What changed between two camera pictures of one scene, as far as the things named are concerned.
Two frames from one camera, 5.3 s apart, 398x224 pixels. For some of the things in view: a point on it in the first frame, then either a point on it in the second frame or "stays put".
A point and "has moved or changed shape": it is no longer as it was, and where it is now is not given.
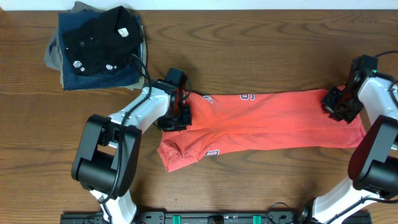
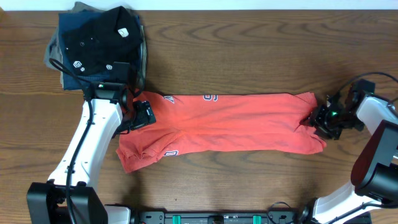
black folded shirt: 104,43 stays put
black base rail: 204,218 stays put
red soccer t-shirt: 225,122 has moved or changed shape
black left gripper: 175,121 to 142,115
